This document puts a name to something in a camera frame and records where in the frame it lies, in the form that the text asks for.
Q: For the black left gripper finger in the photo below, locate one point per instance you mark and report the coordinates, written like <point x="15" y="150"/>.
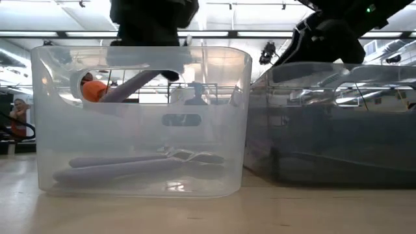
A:
<point x="170" y="75"/>

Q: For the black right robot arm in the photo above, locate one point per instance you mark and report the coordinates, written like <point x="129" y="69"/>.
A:
<point x="351" y="13"/>

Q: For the white ceiling air vent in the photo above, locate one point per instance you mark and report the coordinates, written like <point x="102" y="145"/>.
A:
<point x="370" y="48"/>

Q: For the black ceiling spotlight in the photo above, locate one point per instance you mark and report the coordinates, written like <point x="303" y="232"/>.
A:
<point x="268" y="52"/>
<point x="394" y="58"/>
<point x="47" y="43"/>

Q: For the clear plastic bin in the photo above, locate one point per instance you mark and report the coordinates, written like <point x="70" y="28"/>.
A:
<point x="139" y="136"/>

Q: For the long ceiling light bar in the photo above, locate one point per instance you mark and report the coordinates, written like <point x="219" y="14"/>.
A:
<point x="247" y="33"/>

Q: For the smoke grey plastic bin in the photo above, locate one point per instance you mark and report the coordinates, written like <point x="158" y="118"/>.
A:
<point x="341" y="146"/>

